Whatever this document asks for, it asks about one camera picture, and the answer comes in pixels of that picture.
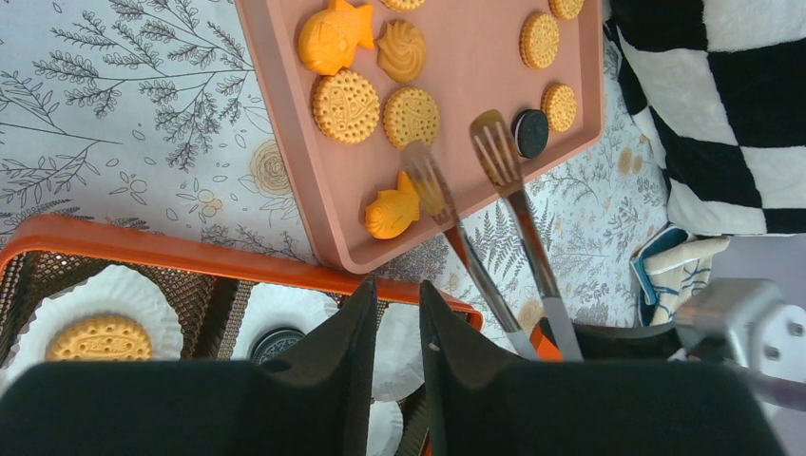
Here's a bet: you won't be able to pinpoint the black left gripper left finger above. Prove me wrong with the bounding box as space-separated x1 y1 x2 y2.
1 278 377 455

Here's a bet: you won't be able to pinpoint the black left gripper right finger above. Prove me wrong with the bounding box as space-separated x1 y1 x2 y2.
419 281 788 455

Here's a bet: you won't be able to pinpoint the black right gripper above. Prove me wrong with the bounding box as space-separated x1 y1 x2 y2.
573 322 682 361

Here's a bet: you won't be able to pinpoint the orange box lid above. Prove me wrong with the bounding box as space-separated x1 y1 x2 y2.
530 317 563 362

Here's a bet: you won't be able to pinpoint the black sandwich cookie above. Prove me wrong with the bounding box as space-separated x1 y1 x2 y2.
249 328 305 364
510 108 549 159

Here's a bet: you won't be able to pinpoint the yellow round biscuit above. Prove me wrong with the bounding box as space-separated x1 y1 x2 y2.
312 68 380 145
548 0 585 20
383 86 441 150
45 314 152 361
541 84 577 132
519 12 560 69
381 0 425 12

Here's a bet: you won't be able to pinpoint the metal slotted tongs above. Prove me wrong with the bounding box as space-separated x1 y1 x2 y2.
400 109 585 363

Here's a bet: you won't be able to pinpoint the orange cookie box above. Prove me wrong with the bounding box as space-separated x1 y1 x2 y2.
0 214 485 456

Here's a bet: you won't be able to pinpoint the pink cookie tray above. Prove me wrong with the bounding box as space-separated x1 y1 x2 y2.
236 1 604 274

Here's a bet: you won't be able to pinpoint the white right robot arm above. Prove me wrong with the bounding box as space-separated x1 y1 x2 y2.
573 278 805 414

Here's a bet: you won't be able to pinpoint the white paper cup liner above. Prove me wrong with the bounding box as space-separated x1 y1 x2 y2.
372 303 425 402
366 402 404 456
230 283 338 360
1 265 183 390

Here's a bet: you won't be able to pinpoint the beige blue printed cloth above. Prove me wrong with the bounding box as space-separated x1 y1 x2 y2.
630 223 730 327

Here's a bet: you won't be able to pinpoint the orange fish cookie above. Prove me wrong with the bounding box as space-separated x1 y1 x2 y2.
297 0 374 76
364 171 420 239

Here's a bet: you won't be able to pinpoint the black white checkered pillow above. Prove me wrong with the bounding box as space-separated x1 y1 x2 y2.
605 1 805 236

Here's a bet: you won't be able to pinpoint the swirl butter cookie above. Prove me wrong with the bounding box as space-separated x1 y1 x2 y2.
376 20 428 83

